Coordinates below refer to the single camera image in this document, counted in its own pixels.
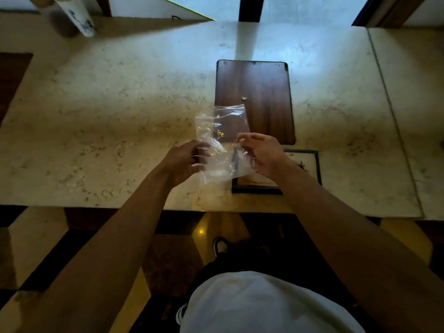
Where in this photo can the person's left hand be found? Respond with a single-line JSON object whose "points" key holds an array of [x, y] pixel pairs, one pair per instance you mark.
{"points": [[180, 160]]}

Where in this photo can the person's right hand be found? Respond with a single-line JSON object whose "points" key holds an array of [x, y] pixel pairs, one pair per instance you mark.
{"points": [[269, 152]]}

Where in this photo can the person's right thumb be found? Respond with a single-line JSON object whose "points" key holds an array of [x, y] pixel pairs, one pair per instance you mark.
{"points": [[250, 135]]}

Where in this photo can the person's left fingers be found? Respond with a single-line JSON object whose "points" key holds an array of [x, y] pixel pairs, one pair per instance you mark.
{"points": [[200, 156]]}

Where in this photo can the clear plastic zip bag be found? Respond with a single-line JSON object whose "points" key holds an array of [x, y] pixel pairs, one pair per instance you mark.
{"points": [[222, 142]]}

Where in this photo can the person's right forearm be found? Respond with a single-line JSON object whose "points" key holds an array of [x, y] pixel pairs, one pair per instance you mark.
{"points": [[364, 253]]}

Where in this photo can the person's left forearm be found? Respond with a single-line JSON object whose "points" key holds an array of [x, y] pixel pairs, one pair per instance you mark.
{"points": [[97, 260]]}

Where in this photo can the brown wooden board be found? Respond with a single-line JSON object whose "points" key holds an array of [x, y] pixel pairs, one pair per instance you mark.
{"points": [[256, 100]]}

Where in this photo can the black and white shoe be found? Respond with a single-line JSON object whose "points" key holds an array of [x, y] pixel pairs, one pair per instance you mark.
{"points": [[220, 245]]}

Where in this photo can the person's black trousers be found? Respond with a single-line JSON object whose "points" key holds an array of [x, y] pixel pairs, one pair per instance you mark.
{"points": [[277, 253]]}

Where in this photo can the person's white shirt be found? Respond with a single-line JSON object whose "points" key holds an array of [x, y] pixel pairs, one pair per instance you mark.
{"points": [[267, 305]]}

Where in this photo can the black picture frame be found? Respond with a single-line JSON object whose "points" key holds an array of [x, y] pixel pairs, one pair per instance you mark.
{"points": [[305, 162]]}

